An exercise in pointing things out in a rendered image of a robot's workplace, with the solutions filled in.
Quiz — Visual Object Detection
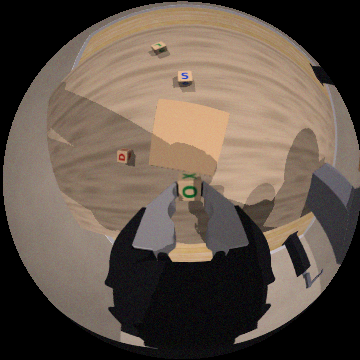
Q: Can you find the tan square mat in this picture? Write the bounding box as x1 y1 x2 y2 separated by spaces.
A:
149 99 230 176

